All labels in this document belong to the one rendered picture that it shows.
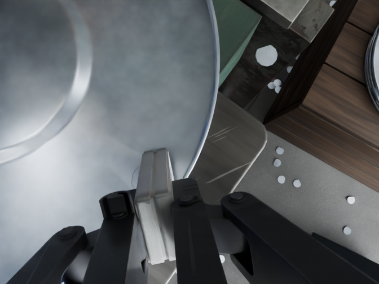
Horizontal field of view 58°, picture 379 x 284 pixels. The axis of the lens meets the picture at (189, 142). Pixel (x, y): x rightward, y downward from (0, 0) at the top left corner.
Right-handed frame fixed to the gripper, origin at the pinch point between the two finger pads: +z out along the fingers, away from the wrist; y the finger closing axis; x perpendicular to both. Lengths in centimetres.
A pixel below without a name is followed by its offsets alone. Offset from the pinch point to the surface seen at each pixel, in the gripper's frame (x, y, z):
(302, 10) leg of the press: 8.6, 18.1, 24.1
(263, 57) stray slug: 4.6, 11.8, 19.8
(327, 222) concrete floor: -48, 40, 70
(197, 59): 6.0, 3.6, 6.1
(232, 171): -0.9, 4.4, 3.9
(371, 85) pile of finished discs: -6, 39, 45
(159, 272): -5.8, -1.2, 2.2
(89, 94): 5.1, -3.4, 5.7
